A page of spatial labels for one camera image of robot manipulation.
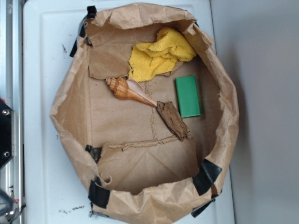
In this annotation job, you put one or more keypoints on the green rectangular block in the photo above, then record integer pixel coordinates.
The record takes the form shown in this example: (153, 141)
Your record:
(187, 94)

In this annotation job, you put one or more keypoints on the orange striped conch shell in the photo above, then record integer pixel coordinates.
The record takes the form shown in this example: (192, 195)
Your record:
(129, 89)

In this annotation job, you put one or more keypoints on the yellow crumpled cloth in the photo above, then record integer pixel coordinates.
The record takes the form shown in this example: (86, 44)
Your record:
(149, 59)

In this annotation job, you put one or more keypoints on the brown paper bag container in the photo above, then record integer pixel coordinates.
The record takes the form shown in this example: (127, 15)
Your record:
(134, 168)

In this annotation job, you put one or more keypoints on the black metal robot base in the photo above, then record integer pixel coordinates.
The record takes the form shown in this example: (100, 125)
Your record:
(6, 134)

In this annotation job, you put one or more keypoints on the brown wood bark piece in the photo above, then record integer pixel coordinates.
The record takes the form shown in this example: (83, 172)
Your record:
(173, 120)

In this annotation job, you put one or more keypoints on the aluminium frame rail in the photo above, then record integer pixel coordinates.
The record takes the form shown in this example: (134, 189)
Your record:
(12, 196)

